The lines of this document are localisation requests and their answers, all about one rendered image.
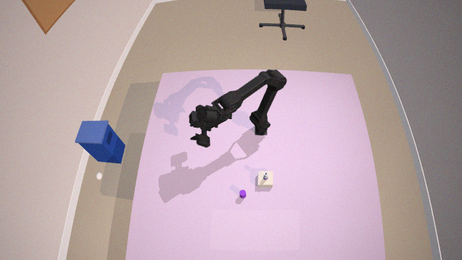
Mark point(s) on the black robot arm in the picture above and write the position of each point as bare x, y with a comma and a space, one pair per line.
232, 100

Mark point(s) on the beige block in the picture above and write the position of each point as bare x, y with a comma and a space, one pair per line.
265, 183

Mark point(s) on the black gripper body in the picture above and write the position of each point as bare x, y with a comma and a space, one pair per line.
202, 139

